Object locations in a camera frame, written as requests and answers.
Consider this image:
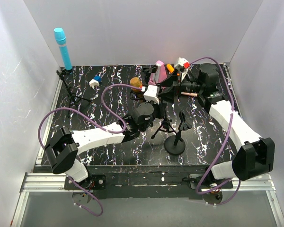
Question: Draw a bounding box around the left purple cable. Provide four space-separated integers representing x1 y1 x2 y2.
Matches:
38 83 147 217

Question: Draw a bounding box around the pink microphone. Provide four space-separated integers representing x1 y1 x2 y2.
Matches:
148 61 167 85

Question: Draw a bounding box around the round base shock-mount stand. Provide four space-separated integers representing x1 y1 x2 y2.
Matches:
130 68 155 104

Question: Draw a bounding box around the right round base stand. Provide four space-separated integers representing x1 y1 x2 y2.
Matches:
164 111 192 156

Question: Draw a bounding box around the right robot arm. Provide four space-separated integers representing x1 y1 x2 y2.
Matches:
159 58 275 183

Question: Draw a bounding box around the white blue small microphone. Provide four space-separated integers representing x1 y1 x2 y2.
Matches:
89 75 102 88

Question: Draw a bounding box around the orange microphone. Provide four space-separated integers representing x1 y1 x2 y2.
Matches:
166 64 179 76

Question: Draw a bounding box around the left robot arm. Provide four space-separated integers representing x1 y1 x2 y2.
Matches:
44 102 167 183

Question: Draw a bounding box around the beige microphone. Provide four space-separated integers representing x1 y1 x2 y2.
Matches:
181 92 198 97

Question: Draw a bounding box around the black tripod stand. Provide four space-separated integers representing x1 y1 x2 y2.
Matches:
151 118 176 139
56 68 93 109

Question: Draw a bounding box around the gold microphone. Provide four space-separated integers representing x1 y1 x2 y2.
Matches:
130 77 142 94

